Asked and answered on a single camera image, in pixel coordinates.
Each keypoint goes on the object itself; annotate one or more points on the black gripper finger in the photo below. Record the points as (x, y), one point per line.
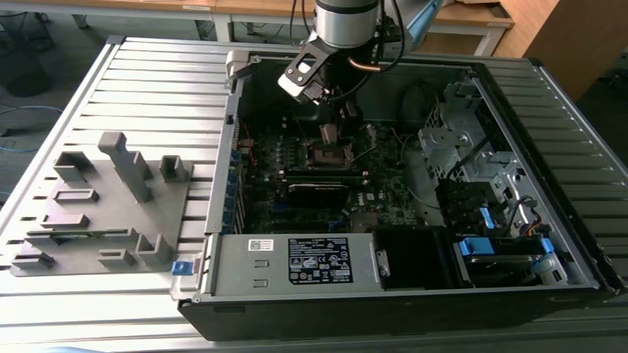
(343, 110)
(355, 109)

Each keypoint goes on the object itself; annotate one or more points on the silver green CPU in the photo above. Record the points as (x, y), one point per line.
(329, 135)

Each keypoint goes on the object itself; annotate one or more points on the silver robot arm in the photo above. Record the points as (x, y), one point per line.
(343, 22)

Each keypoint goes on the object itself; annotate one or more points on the CPU socket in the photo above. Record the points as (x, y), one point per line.
(330, 156)

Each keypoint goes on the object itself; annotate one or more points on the black RAM slot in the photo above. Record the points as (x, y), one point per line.
(322, 173)
(322, 179)

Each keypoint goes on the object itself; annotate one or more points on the grey metal drive cage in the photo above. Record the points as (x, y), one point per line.
(442, 139)

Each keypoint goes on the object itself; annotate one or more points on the green motherboard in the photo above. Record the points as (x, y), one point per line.
(387, 184)

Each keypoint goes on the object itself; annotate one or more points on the black graphics card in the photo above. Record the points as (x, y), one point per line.
(319, 196)

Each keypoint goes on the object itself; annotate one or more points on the wooden desk white legs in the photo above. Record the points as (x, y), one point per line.
(466, 22)
(123, 3)

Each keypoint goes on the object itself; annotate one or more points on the brown chipset heatsink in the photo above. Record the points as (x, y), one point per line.
(365, 221)

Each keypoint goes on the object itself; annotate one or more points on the blue plastic latch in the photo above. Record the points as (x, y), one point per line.
(486, 217)

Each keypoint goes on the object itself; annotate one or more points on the blue disk carrier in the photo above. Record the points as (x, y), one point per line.
(474, 246)

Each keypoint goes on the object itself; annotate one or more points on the wooden cabinet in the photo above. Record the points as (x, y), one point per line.
(579, 36)

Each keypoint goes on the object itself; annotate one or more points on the grey power supply unit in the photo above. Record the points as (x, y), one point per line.
(235, 264)

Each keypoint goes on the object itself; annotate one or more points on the black hard disk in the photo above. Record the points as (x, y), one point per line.
(498, 270)

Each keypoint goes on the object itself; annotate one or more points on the blue plastic clip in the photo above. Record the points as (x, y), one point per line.
(182, 268)

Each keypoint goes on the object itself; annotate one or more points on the grey parts rack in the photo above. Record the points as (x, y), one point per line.
(113, 220)

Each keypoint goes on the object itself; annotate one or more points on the black PC case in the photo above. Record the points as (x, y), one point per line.
(343, 320)

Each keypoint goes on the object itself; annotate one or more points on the green RAM stick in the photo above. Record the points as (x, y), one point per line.
(79, 235)

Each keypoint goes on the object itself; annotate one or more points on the black mesh basket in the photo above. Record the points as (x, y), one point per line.
(25, 33)

